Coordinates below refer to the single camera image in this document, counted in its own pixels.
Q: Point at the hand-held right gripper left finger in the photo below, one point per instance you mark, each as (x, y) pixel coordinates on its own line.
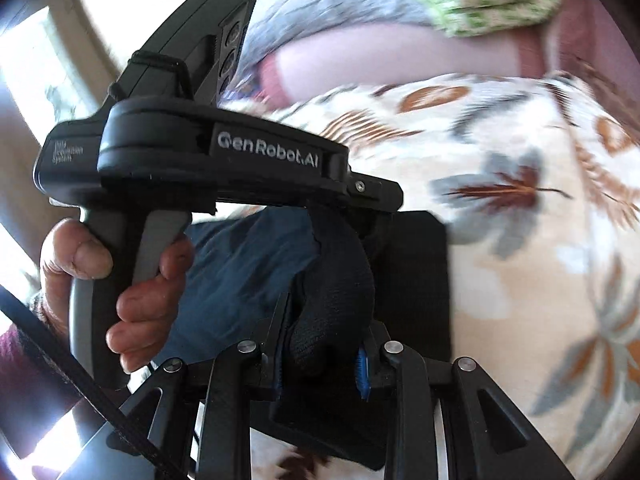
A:
(278, 385)

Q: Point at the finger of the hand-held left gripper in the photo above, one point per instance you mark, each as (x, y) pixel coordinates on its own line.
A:
(372, 191)

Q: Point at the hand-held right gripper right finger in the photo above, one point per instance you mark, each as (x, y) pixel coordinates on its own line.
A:
(362, 375)

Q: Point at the black pants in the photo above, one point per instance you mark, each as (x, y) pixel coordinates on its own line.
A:
(335, 300)

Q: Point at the person's left forearm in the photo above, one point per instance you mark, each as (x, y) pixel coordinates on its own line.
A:
(25, 375)

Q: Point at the person's left hand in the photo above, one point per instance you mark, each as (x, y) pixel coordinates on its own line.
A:
(150, 305)

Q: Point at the pink pillow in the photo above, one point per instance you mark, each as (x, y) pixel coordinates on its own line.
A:
(380, 65)

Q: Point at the dark blue cloth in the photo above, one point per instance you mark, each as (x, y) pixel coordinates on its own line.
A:
(240, 260)

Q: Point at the floral printed blanket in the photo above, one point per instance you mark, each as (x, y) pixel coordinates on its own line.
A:
(525, 240)

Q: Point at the grey cloth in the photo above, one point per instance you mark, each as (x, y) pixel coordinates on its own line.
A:
(325, 15)

